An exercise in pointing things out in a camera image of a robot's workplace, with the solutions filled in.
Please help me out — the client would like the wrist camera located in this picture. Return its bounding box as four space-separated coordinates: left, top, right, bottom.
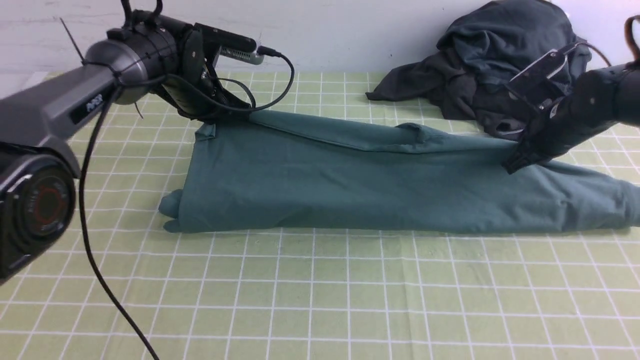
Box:
505 41 588 112
194 22 265 66

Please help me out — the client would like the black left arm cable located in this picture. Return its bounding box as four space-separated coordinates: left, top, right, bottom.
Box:
77 45 296 360

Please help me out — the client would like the green checkered tablecloth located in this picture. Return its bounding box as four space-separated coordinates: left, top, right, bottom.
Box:
0 72 640 360

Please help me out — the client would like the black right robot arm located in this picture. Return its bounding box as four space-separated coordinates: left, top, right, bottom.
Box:
502 62 640 174

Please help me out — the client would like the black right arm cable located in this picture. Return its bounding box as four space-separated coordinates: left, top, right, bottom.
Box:
580 15 640 68

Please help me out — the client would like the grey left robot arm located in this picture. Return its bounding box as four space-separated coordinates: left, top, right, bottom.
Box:
0 10 261 283

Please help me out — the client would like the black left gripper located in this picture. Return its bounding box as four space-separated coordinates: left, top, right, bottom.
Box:
151 25 253 123

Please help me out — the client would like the green long-sleeve top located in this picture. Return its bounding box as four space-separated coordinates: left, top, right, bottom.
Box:
158 111 639 235

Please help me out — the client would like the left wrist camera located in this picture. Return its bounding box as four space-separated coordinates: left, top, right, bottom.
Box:
194 22 265 66

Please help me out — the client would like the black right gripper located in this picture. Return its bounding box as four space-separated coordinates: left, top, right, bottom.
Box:
502 70 621 174

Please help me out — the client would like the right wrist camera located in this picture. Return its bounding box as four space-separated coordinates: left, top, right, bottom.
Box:
505 41 588 112

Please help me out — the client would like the dark grey crumpled garment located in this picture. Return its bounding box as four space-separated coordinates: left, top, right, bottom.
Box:
366 0 585 141

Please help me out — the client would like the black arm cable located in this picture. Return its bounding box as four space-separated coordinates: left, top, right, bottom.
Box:
580 15 640 68
77 45 296 360

